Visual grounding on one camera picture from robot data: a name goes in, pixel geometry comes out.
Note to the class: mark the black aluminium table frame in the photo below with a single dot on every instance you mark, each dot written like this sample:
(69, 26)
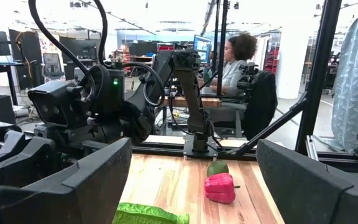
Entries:
(319, 77)

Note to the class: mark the red bell pepper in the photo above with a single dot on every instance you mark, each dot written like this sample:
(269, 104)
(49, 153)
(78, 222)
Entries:
(221, 188)

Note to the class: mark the monitor with blue screen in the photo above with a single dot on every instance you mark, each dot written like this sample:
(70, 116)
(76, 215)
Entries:
(202, 46)

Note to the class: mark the green romaine lettuce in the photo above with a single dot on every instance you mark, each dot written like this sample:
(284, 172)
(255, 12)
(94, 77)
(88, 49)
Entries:
(148, 214)

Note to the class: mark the wooden workbench top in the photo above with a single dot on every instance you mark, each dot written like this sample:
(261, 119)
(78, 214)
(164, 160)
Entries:
(213, 102)

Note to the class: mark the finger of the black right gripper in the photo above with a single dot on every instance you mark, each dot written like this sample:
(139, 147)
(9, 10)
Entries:
(30, 161)
(5, 133)

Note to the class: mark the person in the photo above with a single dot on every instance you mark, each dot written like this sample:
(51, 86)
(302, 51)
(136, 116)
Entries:
(235, 73)

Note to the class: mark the gray office chair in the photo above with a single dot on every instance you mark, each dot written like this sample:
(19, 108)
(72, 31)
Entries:
(53, 67)

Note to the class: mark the black office chair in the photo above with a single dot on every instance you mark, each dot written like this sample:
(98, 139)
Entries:
(261, 105)

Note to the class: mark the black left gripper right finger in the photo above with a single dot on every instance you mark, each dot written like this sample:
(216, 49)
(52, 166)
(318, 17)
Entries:
(315, 196)

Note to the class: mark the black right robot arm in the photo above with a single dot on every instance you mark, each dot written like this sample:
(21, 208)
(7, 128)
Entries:
(194, 93)

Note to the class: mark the green avocado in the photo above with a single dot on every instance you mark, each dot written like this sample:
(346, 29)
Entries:
(217, 168)

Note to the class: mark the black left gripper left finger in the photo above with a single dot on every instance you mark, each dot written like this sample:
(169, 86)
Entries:
(82, 199)

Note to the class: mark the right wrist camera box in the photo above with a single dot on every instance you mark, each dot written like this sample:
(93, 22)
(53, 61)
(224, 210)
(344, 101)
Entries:
(57, 104)

